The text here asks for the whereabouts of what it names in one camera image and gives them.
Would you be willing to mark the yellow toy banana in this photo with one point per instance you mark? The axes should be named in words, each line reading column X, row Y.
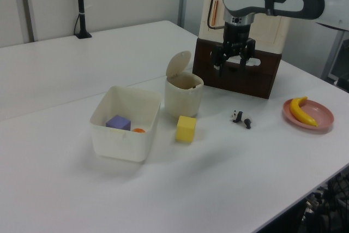
column 298, row 111

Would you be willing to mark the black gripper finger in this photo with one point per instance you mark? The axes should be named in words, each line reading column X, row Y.
column 248, row 51
column 220, row 55

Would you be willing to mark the purple cube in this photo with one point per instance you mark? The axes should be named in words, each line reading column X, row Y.
column 117, row 122

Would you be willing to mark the small orange object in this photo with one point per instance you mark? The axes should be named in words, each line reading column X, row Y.
column 138, row 130

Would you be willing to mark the black pole stand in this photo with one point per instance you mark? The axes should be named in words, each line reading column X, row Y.
column 81, row 3

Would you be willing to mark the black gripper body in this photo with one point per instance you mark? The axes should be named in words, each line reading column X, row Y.
column 236, row 35

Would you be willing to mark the white plastic storage bin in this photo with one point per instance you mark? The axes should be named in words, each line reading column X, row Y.
column 122, row 145

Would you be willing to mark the yellow cube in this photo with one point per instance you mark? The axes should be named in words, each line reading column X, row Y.
column 185, row 132

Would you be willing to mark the pink plate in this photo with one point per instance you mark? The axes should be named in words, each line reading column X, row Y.
column 323, row 114

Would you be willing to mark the panda figurine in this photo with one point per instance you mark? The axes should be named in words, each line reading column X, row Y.
column 240, row 117

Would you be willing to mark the cream trash can with lid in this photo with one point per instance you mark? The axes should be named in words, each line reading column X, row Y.
column 182, row 99

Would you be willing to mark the dark wooden drawer cabinet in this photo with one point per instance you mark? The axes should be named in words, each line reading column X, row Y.
column 245, row 83

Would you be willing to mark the black equipment under table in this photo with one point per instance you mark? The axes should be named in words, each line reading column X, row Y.
column 330, row 205

